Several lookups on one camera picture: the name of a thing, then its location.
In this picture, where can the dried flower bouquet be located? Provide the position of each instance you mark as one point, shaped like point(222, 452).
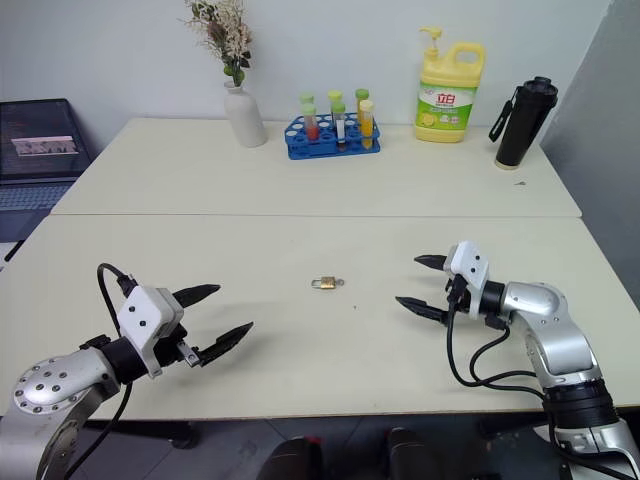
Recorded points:
point(227, 35)

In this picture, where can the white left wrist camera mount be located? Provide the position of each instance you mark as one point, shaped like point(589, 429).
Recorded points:
point(142, 312)

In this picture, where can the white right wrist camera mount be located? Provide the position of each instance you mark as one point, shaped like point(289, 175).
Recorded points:
point(472, 267)

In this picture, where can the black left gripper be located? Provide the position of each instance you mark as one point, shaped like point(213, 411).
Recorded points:
point(170, 347)

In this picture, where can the green-capped empty tube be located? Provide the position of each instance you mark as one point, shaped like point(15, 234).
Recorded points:
point(306, 97)

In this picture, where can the green-capped tube orange liquid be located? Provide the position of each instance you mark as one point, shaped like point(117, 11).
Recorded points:
point(361, 95)

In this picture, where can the dark grey laptop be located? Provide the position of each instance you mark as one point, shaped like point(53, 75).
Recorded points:
point(40, 125)

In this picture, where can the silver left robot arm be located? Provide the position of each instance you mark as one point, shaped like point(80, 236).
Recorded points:
point(45, 385)

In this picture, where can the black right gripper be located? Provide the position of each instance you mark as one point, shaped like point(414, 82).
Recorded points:
point(460, 297)

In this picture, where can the small brass padlock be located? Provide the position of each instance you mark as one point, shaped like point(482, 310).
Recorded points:
point(327, 283)

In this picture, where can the green-capped tube red liquid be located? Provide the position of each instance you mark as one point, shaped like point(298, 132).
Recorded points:
point(310, 122)

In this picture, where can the dark rounded shape red mark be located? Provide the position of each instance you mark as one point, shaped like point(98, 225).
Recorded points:
point(292, 460)

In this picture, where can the yellow detergent pump bottle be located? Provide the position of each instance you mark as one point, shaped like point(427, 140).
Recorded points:
point(445, 100)

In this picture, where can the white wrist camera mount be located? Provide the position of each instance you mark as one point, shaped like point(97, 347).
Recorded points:
point(142, 312)
point(472, 267)

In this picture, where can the yellow-green-capped tube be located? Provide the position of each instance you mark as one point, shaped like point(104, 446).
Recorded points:
point(335, 97)

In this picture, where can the yellow-capped tube orange liquid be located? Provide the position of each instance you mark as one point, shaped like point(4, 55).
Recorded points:
point(367, 122)

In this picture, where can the blue test tube rack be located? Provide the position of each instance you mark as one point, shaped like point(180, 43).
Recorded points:
point(300, 146)

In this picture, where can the white ceramic vase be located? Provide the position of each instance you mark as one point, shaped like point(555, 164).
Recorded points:
point(245, 120)

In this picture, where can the green-capped tube white label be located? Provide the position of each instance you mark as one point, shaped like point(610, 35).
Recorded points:
point(340, 125)

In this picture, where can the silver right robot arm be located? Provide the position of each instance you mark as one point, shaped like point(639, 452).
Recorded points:
point(555, 330)

